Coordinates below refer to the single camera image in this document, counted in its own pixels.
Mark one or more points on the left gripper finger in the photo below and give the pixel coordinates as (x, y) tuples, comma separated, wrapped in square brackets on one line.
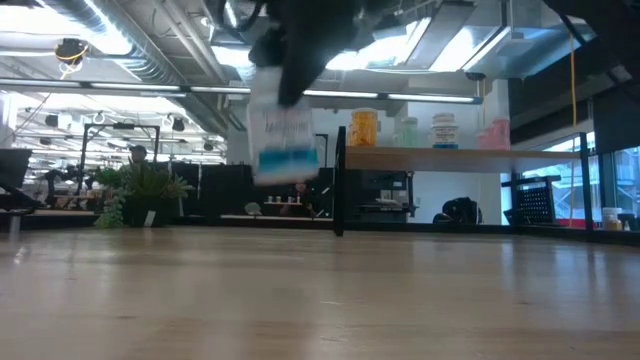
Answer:
[(300, 80)]

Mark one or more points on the white bottle blue label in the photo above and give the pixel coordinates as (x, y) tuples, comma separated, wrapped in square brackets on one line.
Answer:
[(282, 145)]

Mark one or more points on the orange pill bottle white cap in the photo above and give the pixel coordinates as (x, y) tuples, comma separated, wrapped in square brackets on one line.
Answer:
[(364, 129)]

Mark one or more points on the small green pill bottle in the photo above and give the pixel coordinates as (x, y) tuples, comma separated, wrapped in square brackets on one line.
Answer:
[(409, 132)]

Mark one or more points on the white plastic jar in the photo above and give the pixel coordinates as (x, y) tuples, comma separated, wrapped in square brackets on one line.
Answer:
[(445, 130)]

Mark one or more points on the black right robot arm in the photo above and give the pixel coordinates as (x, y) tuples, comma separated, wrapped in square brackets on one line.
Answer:
[(600, 25)]

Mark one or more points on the person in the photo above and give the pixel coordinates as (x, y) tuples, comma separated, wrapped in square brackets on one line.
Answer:
[(300, 197), (138, 154)]

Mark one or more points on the black partition panel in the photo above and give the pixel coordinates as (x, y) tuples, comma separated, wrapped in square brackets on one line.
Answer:
[(225, 190)]

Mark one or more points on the black equipment stand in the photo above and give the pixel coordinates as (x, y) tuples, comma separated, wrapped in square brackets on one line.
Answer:
[(385, 200)]

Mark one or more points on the long light bar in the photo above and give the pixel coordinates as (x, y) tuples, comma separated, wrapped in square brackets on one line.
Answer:
[(135, 86)]

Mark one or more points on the succulent plant in black pot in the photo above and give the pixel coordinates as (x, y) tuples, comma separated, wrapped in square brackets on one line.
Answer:
[(142, 200)]

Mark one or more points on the black rounded bag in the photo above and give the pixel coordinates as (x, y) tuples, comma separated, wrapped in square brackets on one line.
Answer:
[(457, 210)]

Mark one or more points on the black dome fixture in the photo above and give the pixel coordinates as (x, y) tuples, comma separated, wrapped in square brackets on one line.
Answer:
[(72, 50)]

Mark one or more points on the black perforated railing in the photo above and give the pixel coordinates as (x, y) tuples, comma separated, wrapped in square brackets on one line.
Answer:
[(537, 205)]

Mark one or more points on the dark monitor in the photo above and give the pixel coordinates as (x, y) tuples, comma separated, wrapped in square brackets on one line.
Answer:
[(14, 167)]

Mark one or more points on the white container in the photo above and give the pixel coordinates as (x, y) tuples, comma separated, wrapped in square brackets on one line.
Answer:
[(610, 217)]

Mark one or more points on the large silver air duct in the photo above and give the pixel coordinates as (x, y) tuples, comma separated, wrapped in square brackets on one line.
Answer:
[(450, 40)]

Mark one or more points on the silver ventilation duct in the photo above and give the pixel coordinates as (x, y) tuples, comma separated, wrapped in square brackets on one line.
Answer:
[(140, 65)]

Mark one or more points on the wooden shelf with black frame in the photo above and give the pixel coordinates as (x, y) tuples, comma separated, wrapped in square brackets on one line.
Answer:
[(450, 159)]

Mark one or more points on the black aluminium rig frame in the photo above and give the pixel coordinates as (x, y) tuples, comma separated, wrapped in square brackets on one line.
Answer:
[(575, 235)]

